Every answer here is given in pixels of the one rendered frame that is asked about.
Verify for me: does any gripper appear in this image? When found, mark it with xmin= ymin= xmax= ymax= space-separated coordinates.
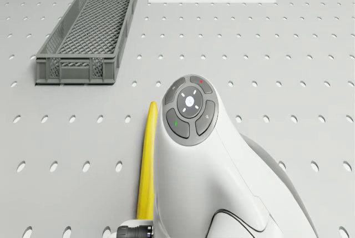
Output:
xmin=109 ymin=212 xmax=155 ymax=238

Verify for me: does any dark grey basket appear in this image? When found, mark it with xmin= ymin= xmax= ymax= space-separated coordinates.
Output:
xmin=35 ymin=0 xmax=140 ymax=85

